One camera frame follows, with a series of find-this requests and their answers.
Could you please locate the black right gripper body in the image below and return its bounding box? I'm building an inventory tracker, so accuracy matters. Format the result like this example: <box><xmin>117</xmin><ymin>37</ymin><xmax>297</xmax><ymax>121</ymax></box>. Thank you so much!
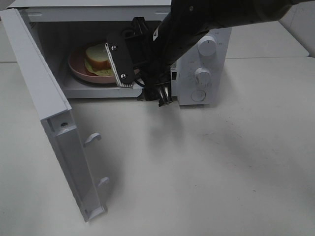
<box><xmin>121</xmin><ymin>17</ymin><xmax>177</xmax><ymax>102</ymax></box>

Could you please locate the white bread sandwich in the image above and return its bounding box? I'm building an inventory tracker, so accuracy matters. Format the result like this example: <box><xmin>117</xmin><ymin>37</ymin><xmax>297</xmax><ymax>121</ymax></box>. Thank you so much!
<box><xmin>85</xmin><ymin>43</ymin><xmax>114</xmax><ymax>76</ymax></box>

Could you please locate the pink round plate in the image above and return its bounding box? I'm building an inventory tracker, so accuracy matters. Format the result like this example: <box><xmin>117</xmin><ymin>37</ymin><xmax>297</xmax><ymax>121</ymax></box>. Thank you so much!
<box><xmin>68</xmin><ymin>46</ymin><xmax>116</xmax><ymax>85</ymax></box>

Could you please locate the round white door button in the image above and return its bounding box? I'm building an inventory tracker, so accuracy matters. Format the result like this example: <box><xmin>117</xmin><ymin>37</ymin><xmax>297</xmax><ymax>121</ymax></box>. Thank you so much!
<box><xmin>191</xmin><ymin>90</ymin><xmax>206</xmax><ymax>102</ymax></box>

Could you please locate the white microwave door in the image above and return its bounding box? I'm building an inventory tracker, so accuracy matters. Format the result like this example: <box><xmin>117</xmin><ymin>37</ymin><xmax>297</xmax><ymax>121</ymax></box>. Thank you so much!
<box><xmin>0</xmin><ymin>8</ymin><xmax>109</xmax><ymax>222</ymax></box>

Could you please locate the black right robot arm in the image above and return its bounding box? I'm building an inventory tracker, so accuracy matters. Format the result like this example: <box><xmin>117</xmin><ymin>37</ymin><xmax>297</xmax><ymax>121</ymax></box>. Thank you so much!
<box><xmin>108</xmin><ymin>0</ymin><xmax>297</xmax><ymax>106</ymax></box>

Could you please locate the glass microwave turntable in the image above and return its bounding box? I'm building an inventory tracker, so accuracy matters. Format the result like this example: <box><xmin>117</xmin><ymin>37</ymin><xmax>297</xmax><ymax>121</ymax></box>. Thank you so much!
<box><xmin>70</xmin><ymin>78</ymin><xmax>143</xmax><ymax>89</ymax></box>

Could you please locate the white microwave oven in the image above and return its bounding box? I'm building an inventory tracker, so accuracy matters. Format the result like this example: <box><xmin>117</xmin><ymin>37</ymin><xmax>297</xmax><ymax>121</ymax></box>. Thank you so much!
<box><xmin>6</xmin><ymin>0</ymin><xmax>231</xmax><ymax>105</ymax></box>

